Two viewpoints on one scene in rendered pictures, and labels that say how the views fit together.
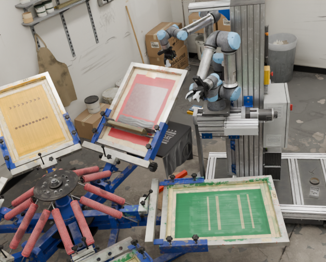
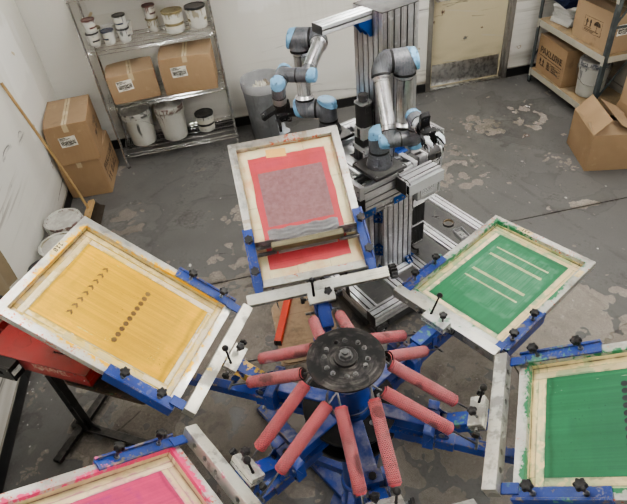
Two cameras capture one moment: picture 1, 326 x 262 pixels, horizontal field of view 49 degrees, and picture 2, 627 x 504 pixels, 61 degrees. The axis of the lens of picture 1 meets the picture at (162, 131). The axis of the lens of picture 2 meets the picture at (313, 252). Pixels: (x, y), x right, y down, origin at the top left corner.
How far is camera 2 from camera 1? 1.99 m
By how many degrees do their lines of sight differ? 36
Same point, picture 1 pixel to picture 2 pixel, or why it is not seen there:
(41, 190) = (338, 378)
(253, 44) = not seen: hidden behind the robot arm
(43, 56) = not seen: outside the picture
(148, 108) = (311, 200)
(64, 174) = (336, 339)
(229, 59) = (409, 86)
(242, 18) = (395, 28)
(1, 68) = not seen: outside the picture
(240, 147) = (389, 214)
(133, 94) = (266, 192)
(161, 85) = (305, 161)
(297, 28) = (269, 59)
